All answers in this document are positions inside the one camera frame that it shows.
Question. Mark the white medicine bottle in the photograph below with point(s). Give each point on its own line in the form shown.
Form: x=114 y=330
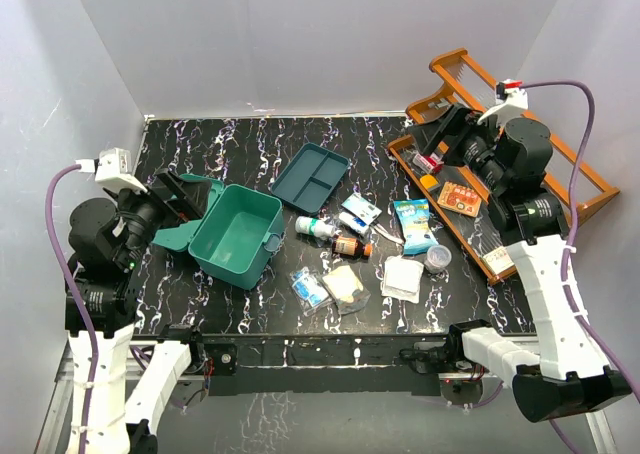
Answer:
x=314 y=227

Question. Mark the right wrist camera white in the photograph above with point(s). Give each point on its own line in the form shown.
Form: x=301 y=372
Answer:
x=511 y=100

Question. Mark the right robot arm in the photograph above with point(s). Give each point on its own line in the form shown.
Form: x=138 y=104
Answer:
x=570 y=374

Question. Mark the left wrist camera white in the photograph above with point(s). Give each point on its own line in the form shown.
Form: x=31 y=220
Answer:
x=112 y=171

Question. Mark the green medicine box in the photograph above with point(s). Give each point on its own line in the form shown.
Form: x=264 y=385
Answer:
x=241 y=230

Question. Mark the clear round container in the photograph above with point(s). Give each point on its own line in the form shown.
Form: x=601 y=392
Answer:
x=438 y=257

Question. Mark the blue mask clear bag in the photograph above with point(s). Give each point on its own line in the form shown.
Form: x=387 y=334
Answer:
x=309 y=290

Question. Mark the blue white blister card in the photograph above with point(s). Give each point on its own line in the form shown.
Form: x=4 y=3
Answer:
x=361 y=208

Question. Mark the blue white medicine box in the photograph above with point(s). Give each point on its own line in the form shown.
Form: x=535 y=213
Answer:
x=353 y=223

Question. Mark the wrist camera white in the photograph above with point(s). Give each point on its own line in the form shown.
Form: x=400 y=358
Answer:
x=511 y=100
x=112 y=171

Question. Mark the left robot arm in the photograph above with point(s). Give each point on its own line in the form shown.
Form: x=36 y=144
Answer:
x=109 y=237

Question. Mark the red white small box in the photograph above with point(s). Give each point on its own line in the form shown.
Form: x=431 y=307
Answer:
x=430 y=165

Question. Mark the yellow small block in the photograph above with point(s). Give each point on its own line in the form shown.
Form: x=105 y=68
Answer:
x=430 y=183

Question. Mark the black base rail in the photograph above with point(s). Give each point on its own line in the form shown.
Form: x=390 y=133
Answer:
x=336 y=363

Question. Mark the dark teal divider tray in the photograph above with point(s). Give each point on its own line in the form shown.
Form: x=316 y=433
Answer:
x=310 y=178

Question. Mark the white gauze pack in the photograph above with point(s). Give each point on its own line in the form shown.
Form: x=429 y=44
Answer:
x=402 y=278

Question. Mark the blue wet wipes pack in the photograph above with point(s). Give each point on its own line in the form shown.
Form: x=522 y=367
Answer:
x=414 y=218

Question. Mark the white label box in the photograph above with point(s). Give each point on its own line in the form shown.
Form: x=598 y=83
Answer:
x=498 y=260

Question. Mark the orange patterned card pack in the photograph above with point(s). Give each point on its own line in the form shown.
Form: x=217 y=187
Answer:
x=459 y=199

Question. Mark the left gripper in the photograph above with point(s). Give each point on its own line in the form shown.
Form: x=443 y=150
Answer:
x=188 y=202

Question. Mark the brown medicine bottle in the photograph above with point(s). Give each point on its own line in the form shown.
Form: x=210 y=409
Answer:
x=351 y=247

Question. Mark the beige bandage bag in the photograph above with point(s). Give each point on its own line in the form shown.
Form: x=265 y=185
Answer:
x=346 y=289

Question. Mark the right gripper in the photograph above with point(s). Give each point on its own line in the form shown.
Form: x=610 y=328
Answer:
x=456 y=123

